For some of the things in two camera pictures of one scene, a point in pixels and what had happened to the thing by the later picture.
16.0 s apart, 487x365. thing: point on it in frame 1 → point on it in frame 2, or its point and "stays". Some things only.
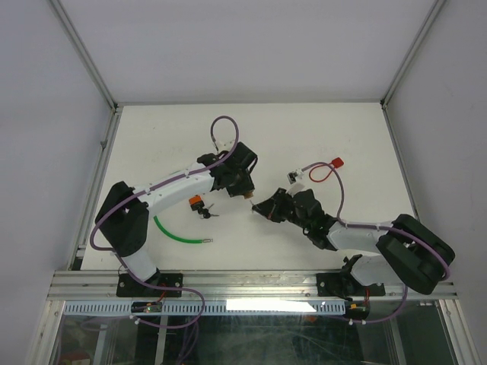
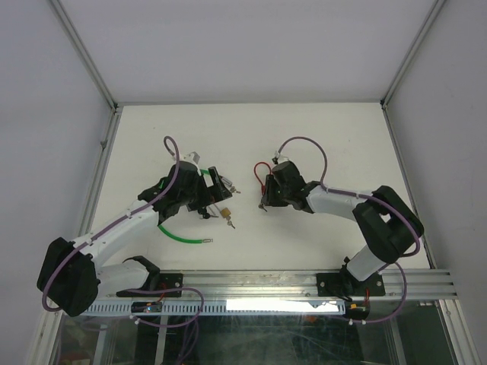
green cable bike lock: [180, 240] stays
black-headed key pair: [205, 212] stays
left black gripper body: [242, 185] → [196, 198]
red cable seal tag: [336, 163] → [263, 186]
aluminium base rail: [232, 285] stays
